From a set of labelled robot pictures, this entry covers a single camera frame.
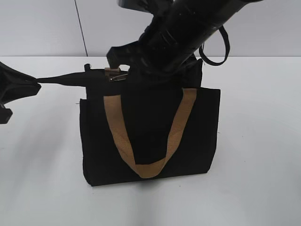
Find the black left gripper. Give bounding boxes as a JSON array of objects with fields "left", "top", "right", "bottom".
[{"left": 106, "top": 30, "right": 203, "bottom": 80}]

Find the silver zipper pull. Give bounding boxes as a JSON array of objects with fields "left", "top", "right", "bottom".
[{"left": 109, "top": 73, "right": 128, "bottom": 82}]

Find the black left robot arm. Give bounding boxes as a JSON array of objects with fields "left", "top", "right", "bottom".
[{"left": 107, "top": 0, "right": 244, "bottom": 77}]

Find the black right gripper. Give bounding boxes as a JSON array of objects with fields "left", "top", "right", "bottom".
[{"left": 0, "top": 62, "right": 41, "bottom": 124}]

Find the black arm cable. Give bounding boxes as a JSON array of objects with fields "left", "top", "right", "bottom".
[{"left": 198, "top": 24, "right": 231, "bottom": 66}]

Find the black tote bag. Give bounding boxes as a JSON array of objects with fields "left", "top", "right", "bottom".
[{"left": 38, "top": 65, "right": 221, "bottom": 186}]

